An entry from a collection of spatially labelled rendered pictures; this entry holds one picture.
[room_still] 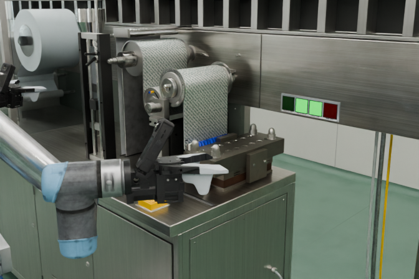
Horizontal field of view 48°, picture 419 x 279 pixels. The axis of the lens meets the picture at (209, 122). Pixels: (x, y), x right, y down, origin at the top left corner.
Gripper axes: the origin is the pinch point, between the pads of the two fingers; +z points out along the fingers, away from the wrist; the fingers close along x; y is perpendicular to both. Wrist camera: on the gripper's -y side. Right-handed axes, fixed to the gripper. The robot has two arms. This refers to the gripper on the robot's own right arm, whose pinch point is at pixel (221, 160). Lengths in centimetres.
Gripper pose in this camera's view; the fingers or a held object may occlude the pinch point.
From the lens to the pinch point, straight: 97.3
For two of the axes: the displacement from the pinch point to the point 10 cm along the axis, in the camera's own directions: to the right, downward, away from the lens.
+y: 0.3, 9.9, 1.1
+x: 2.0, 1.1, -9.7
